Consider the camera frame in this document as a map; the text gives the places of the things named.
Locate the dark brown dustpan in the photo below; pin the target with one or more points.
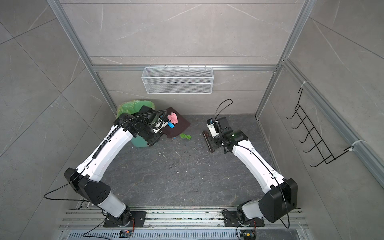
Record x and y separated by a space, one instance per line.
178 128

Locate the aluminium rail front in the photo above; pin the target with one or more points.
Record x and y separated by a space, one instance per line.
167 218

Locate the yellow-green bin liner bag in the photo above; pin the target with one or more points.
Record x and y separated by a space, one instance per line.
133 107

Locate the pink paper scrap far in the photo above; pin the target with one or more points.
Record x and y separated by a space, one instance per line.
172 118

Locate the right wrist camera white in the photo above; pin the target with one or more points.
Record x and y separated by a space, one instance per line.
213 126

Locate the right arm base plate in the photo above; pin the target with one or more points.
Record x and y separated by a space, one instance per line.
235 218

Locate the lime green paper scrap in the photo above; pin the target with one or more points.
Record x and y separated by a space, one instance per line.
184 136

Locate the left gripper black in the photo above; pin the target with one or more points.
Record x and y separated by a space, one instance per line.
151 141

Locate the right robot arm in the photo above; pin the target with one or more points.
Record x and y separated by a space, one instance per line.
280 194

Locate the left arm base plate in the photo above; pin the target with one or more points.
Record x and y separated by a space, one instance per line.
126 220

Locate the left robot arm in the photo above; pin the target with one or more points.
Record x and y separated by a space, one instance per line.
86 178

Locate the white wire mesh basket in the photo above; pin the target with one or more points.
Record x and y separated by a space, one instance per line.
178 80

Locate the black wire hook rack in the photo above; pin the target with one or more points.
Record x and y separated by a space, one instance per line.
314 135

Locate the green plastic trash bin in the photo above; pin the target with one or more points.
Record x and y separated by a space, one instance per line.
139 142

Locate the brown cartoon face brush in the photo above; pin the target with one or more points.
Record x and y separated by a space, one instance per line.
211 143

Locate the blue paper scrap far middle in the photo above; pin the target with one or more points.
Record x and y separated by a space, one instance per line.
171 124

